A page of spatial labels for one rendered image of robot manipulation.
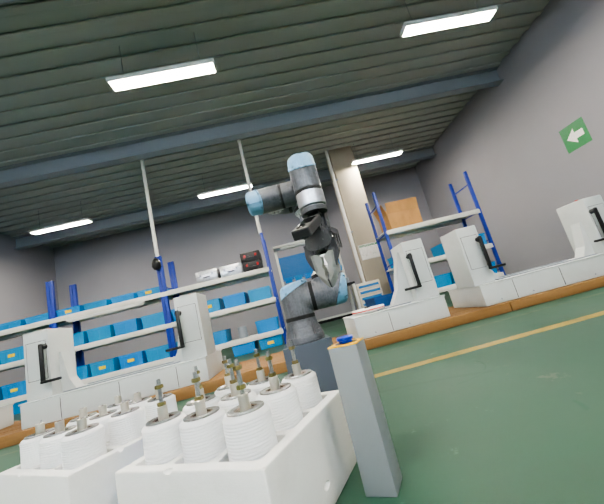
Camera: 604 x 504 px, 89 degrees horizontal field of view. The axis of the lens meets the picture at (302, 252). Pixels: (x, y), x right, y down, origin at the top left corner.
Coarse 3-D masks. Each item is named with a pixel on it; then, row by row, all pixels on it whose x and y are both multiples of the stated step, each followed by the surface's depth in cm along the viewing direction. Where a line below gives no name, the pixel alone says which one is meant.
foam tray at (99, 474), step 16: (112, 448) 84; (128, 448) 84; (96, 464) 77; (112, 464) 79; (128, 464) 83; (0, 480) 87; (16, 480) 82; (32, 480) 78; (48, 480) 75; (64, 480) 71; (80, 480) 73; (96, 480) 76; (112, 480) 78; (0, 496) 86; (16, 496) 82; (32, 496) 78; (48, 496) 74; (64, 496) 71; (80, 496) 72; (96, 496) 75; (112, 496) 77
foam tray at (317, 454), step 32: (320, 416) 71; (288, 448) 57; (320, 448) 67; (352, 448) 81; (128, 480) 64; (160, 480) 60; (192, 480) 56; (224, 480) 53; (256, 480) 51; (288, 480) 55; (320, 480) 63
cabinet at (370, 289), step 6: (366, 282) 602; (372, 282) 601; (378, 282) 601; (360, 288) 597; (366, 288) 598; (372, 288) 599; (378, 288) 598; (354, 294) 635; (360, 294) 596; (366, 294) 596; (372, 294) 597; (378, 294) 595; (360, 300) 595; (366, 306) 591
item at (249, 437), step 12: (264, 408) 60; (228, 420) 58; (240, 420) 57; (252, 420) 57; (264, 420) 58; (228, 432) 57; (240, 432) 56; (252, 432) 56; (264, 432) 57; (228, 444) 57; (240, 444) 56; (252, 444) 56; (264, 444) 57; (240, 456) 56; (252, 456) 55
